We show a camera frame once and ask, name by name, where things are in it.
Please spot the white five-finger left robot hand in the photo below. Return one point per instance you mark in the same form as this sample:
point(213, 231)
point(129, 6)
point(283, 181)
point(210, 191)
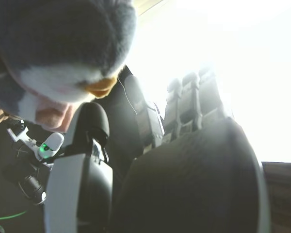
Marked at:
point(189, 184)

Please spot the grey white penguin plush toy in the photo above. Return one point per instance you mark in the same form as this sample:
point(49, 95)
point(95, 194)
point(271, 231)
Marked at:
point(63, 36)

